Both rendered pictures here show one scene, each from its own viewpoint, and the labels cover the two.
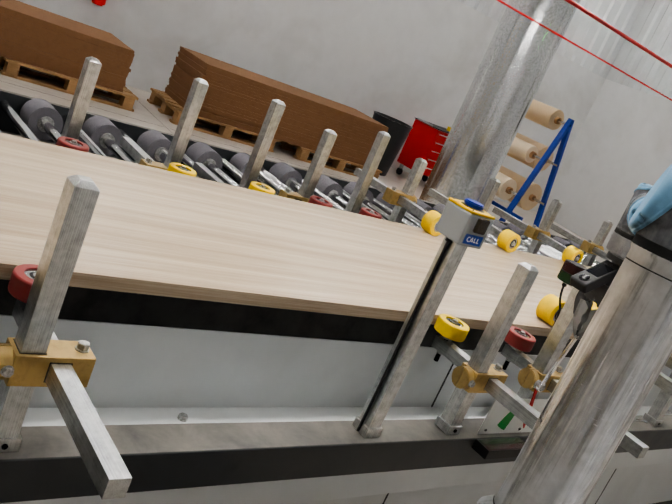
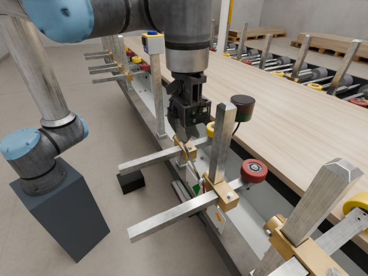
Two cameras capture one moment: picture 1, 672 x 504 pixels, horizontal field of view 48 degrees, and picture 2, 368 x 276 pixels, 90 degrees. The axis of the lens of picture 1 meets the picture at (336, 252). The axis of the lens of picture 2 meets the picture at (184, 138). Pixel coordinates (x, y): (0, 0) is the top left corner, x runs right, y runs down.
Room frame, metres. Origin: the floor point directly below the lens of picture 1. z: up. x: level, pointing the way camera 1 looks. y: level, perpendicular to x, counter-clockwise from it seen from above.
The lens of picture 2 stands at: (1.80, -0.99, 1.34)
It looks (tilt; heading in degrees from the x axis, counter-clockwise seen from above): 37 degrees down; 106
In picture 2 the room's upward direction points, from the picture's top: straight up
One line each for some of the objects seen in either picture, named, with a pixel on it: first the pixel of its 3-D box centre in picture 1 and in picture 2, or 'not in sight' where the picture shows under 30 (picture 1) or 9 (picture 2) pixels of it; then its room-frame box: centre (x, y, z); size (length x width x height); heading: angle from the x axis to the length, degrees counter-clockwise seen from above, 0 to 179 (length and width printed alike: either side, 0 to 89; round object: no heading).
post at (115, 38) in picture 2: not in sight; (118, 55); (0.78, 0.52, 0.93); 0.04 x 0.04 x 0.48; 43
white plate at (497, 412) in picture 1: (519, 416); (201, 196); (1.75, -0.58, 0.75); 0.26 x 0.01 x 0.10; 133
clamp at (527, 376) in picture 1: (540, 378); (219, 188); (1.81, -0.60, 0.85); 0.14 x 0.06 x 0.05; 133
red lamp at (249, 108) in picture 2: (575, 268); (242, 103); (1.83, -0.55, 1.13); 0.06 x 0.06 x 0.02
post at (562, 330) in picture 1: (546, 359); (216, 172); (1.79, -0.58, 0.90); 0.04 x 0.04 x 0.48; 43
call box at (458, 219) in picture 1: (464, 224); (153, 44); (1.45, -0.21, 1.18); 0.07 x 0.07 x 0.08; 43
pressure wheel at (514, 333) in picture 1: (513, 350); (251, 177); (1.91, -0.53, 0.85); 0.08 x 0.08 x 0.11
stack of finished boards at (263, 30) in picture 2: not in sight; (255, 31); (2.27, 8.03, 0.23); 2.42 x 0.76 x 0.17; 41
